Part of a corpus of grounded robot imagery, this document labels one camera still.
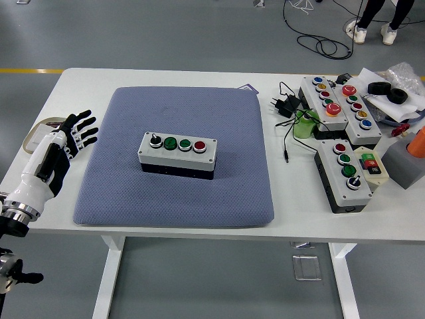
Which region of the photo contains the white foam sheet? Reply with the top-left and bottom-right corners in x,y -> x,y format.
357,67 -> 425,121

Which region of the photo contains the grey block holder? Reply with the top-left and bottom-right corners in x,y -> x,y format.
381,131 -> 425,190

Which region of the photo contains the blue-grey padded mat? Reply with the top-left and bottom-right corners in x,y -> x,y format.
72,86 -> 276,229

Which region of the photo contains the grey five-button box, blue end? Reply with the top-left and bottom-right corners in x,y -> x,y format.
297,76 -> 349,140

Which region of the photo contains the black floor cable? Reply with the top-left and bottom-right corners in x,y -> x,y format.
282,0 -> 425,60

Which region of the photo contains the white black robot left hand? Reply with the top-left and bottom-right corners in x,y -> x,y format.
5,109 -> 100,213

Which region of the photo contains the person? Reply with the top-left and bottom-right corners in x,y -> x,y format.
345,0 -> 414,46

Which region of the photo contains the white table leg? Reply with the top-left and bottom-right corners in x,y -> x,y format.
328,242 -> 361,319
92,235 -> 126,319

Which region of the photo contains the red valve knob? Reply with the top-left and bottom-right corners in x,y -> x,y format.
390,122 -> 412,137

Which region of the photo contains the cream three-button switch box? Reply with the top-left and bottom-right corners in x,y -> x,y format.
353,147 -> 389,193

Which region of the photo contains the black power adapter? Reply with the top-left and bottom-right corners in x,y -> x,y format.
268,94 -> 299,118

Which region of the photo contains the clear bubble wrap bag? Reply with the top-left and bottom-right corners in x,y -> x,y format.
375,61 -> 425,97

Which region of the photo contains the white floor cord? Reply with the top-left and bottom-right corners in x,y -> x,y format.
288,0 -> 315,16

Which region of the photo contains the black adapter cord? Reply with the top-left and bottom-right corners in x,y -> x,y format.
274,81 -> 321,163

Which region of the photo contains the orange cylinder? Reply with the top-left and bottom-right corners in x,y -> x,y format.
407,125 -> 425,160

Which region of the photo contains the grey four-button control box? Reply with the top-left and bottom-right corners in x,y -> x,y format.
137,131 -> 218,181
313,139 -> 373,214

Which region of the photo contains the metal floor outlet plate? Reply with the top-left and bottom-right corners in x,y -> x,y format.
292,255 -> 322,282

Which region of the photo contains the blue bowl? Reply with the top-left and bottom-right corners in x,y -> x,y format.
378,109 -> 425,127

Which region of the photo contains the grey five-button box, mushroom end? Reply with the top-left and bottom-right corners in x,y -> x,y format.
331,84 -> 383,150

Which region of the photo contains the green plastic cup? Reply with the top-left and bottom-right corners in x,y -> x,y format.
292,108 -> 319,140

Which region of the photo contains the beige shallow tray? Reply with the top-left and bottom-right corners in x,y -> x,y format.
22,116 -> 70,154

